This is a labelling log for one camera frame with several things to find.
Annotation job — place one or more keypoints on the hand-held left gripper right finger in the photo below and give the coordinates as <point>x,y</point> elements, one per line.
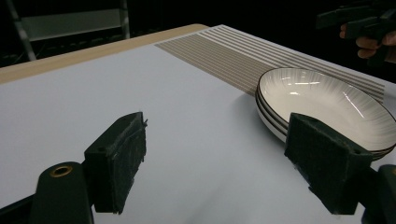
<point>323,158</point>

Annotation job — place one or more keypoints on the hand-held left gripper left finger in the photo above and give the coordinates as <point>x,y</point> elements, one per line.
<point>118,161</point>

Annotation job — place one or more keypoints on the stack of white bowls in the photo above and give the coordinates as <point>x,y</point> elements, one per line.
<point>323,102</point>

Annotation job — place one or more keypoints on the white plate with dark rim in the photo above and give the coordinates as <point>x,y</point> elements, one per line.
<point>268,123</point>
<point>263,105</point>

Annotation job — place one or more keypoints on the metal chair frame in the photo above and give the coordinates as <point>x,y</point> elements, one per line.
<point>71,25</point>

